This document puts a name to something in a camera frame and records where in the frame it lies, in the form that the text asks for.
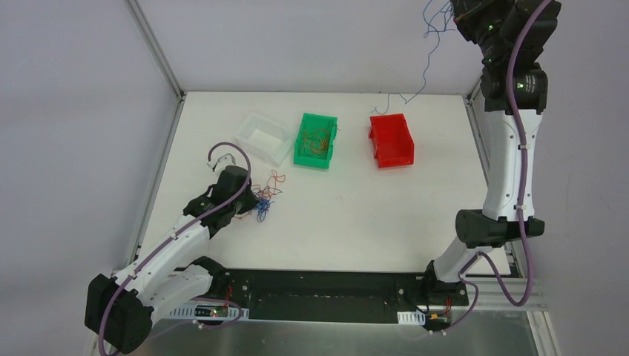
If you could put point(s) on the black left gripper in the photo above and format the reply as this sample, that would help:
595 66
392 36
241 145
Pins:
248 200

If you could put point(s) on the red plastic bin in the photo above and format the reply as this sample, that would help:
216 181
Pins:
391 140

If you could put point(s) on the clear plastic bin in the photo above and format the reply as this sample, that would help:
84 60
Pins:
265 138

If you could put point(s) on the aluminium frame post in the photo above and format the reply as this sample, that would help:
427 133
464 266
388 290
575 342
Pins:
152 42
494 27

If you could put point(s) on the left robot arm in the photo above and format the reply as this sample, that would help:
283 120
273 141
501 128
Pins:
123 309

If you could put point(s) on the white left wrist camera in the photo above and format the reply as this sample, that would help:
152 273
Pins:
219 164

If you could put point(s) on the green plastic bin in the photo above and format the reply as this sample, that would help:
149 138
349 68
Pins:
314 144

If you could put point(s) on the left aluminium frame post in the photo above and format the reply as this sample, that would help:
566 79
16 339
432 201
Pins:
152 42

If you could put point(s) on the white cable duct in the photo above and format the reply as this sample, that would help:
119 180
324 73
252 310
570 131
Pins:
206 312
413 318

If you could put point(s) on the right aluminium frame post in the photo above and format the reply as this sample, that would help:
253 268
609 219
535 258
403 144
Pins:
494 27

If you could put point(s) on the right white cable duct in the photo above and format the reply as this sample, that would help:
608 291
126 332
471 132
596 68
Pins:
413 318

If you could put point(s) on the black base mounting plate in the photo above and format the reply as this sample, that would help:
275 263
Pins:
332 296

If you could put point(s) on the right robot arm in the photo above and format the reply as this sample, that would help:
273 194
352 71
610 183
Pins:
512 123

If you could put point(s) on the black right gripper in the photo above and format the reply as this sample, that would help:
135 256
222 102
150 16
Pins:
468 13

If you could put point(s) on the left white cable duct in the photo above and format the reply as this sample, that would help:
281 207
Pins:
206 312

